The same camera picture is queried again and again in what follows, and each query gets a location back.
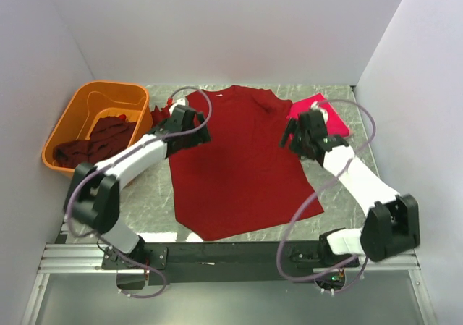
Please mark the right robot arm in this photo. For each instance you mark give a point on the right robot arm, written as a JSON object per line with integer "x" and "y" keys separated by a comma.
{"x": 391, "y": 224}

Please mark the maroon t-shirt in bin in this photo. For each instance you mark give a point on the maroon t-shirt in bin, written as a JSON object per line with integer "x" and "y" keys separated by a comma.
{"x": 110, "y": 136}

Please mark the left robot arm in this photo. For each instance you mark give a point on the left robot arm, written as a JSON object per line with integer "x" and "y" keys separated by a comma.
{"x": 93, "y": 198}

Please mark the orange plastic bin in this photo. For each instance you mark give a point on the orange plastic bin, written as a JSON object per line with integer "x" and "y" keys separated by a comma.
{"x": 95, "y": 100}

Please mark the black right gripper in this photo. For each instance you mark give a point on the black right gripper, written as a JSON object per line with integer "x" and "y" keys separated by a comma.
{"x": 292, "y": 124}

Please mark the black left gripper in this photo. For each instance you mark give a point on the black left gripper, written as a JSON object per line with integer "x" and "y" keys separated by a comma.
{"x": 201, "y": 137}

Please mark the folded hot pink t-shirt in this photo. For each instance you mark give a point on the folded hot pink t-shirt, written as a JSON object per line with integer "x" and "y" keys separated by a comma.
{"x": 335, "y": 124}

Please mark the aluminium extrusion rail frame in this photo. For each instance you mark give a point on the aluminium extrusion rail frame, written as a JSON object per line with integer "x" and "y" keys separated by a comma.
{"x": 72, "y": 288}

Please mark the black base crossbar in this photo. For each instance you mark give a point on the black base crossbar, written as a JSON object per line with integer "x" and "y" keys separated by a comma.
{"x": 183, "y": 262}

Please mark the dark red t-shirt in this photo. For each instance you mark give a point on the dark red t-shirt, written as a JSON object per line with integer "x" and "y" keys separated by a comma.
{"x": 241, "y": 181}

